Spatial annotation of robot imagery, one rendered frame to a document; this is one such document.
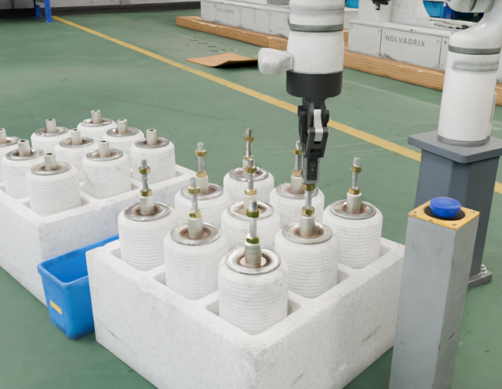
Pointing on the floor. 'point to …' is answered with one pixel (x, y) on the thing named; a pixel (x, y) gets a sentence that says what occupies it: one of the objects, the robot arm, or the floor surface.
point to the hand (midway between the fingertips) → (310, 168)
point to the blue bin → (70, 290)
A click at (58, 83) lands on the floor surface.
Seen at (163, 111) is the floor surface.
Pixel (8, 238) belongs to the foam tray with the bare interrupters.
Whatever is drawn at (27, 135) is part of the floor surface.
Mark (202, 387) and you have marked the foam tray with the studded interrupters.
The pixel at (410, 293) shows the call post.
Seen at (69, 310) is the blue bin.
